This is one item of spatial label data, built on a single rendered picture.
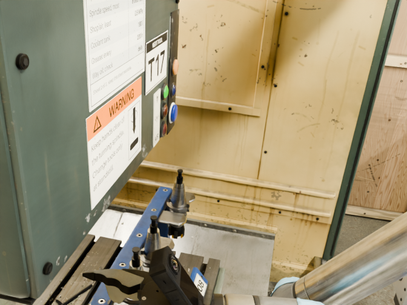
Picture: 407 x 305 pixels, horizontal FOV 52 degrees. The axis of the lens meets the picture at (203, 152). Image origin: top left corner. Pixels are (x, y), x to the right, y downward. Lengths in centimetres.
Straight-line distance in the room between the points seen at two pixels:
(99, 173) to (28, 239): 13
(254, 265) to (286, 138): 50
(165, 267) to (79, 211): 16
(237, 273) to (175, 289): 106
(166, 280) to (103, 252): 96
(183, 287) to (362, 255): 28
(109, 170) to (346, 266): 40
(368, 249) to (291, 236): 102
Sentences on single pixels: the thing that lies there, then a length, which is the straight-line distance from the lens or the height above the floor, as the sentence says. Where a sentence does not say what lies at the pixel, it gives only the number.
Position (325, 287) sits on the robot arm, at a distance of 73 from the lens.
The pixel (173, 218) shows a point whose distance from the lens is 112.
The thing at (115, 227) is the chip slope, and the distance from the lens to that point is 175.
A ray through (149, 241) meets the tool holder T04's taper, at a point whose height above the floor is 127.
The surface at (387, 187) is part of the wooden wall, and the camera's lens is 352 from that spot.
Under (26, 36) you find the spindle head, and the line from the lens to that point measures 33.
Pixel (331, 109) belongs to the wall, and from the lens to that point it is 145.
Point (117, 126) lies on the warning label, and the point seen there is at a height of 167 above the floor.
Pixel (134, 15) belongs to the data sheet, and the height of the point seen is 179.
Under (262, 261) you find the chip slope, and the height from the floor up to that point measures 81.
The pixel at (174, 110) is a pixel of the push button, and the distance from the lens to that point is 72.
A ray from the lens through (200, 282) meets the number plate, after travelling 134.
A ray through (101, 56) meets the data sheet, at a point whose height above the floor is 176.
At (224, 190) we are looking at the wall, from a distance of 161.
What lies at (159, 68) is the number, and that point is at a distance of 63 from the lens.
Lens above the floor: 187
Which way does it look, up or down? 26 degrees down
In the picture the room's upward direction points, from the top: 5 degrees clockwise
